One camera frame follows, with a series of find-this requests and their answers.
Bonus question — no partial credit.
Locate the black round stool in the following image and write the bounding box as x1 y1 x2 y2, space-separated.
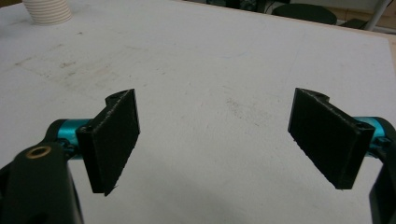
272 3 338 26

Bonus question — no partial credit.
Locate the white metal stand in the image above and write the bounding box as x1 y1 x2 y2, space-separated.
363 0 391 32

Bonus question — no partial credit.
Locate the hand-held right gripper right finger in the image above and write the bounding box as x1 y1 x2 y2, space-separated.
288 88 376 190

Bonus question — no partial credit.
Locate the stack of paper cups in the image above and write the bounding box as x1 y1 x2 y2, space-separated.
21 0 73 26

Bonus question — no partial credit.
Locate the white foam mat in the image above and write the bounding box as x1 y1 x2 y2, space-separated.
0 0 396 224

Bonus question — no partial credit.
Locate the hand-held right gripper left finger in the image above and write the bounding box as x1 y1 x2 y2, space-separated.
76 88 141 197

